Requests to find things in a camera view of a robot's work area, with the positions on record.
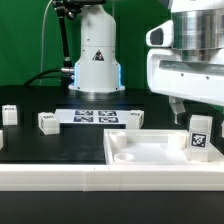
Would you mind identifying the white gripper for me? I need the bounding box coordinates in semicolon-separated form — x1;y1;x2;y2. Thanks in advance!
146;20;224;124

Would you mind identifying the white square tabletop part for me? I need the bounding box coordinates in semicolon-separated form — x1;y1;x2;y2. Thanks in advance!
104;129;224;165

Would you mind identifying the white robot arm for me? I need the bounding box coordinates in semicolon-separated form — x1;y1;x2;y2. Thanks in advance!
70;0;224;113

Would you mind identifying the white marker tag sheet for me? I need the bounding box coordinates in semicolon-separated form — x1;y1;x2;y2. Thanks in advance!
55;109;130;124

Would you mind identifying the white U-shaped boundary fence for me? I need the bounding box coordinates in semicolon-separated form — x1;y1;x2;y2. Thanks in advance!
0;161;224;192

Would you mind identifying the black cable bundle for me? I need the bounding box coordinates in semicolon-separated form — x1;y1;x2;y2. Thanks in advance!
22;67;74;88

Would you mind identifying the white cable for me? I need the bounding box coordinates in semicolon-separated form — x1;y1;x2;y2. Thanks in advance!
39;0;55;86

